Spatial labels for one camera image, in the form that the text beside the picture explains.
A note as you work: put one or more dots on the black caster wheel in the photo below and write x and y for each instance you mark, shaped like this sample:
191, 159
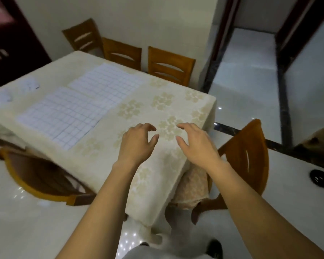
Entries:
321, 178

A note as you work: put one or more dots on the dark wooden door frame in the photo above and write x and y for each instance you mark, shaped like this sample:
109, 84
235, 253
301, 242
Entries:
218, 45
297, 32

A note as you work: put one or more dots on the white grid paper sheet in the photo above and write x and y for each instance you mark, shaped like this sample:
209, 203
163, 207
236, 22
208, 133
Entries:
108, 83
64, 115

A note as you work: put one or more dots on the pink patterned seat cushion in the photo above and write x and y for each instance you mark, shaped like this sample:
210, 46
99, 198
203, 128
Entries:
191, 188

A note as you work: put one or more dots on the crumpled white paper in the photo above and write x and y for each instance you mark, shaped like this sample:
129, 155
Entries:
31, 84
0, 99

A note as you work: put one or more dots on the person's left hand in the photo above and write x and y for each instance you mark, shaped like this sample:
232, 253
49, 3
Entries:
133, 148

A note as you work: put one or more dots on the person's left forearm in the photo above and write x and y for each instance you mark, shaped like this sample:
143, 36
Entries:
102, 213

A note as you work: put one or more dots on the person's right forearm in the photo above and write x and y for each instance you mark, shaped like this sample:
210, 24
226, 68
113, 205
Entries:
256, 218

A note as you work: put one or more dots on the person's white trousers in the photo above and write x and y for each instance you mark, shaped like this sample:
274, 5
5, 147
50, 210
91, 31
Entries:
178, 240

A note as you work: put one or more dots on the wooden dining chair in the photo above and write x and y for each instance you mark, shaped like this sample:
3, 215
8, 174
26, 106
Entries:
121, 48
81, 32
35, 175
170, 60
256, 156

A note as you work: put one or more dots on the cream floral tablecloth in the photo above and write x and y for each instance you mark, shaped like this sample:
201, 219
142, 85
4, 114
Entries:
140, 105

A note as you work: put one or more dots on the person's right thumb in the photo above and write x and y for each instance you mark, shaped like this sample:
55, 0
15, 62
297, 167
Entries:
181, 144

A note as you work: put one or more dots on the person's left thumb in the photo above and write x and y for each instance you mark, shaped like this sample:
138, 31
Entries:
154, 141

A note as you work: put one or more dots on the person's black shoe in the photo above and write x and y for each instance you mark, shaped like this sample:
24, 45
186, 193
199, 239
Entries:
214, 249

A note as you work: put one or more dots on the brown wheeled furniture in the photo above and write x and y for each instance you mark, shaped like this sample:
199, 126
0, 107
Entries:
318, 145

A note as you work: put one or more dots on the dark wooden door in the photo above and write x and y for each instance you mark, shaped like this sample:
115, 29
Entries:
13, 37

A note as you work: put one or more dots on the person's right hand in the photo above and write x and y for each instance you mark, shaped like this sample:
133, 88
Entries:
201, 151

